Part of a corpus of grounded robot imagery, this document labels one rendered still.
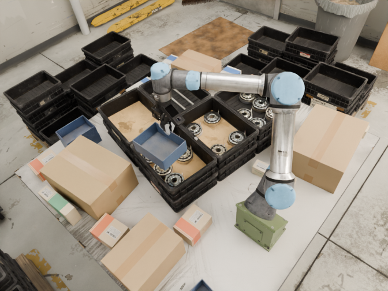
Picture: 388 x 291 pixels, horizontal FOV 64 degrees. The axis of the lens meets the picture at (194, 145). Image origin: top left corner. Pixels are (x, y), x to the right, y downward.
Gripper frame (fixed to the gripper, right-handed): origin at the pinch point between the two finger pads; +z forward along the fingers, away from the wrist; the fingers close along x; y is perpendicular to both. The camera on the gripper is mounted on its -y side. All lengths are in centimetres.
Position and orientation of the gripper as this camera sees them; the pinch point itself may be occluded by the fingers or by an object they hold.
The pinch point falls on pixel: (170, 133)
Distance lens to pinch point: 146.2
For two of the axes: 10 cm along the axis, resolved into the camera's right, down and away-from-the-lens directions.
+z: 0.2, 6.8, 7.3
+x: -6.8, 5.5, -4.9
